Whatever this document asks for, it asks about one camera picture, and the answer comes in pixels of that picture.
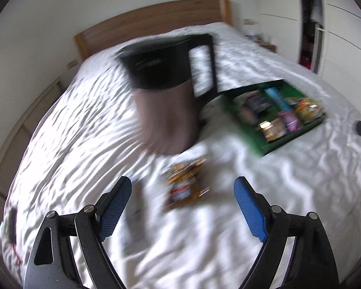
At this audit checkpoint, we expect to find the white wafer bar packet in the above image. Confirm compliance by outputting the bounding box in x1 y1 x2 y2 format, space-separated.
121 179 148 256

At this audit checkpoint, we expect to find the blue white snack packet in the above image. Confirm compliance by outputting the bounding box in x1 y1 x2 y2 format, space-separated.
243 90 272 116

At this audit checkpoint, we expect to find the brown snack bag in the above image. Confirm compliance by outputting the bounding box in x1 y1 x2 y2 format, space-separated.
160 156 209 210

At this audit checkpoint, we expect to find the colourful candy bag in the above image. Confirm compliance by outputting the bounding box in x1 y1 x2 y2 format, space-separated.
294 98 324 124

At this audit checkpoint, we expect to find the yellow blue snack bag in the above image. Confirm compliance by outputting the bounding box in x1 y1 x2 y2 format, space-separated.
258 118 288 143

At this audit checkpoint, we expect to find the light blue bar packet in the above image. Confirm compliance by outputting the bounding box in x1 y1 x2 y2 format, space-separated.
265 87 293 112

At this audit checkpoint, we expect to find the green tray box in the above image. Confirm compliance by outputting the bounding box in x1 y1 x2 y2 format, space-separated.
221 79 327 156

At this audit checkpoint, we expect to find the white wardrobe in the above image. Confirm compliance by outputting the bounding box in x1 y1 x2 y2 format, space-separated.
258 0 361 112

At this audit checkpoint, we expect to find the wooden nightstand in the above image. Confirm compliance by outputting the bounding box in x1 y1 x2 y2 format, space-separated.
259 42 277 53

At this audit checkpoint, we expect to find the white bed sheet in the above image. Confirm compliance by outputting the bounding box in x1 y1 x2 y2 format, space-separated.
0 23 361 288

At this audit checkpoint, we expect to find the wooden headboard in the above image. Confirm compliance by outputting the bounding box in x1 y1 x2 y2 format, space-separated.
74 0 233 60

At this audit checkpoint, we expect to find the copper black electric kettle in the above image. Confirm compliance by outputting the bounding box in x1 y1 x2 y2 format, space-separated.
116 34 218 155

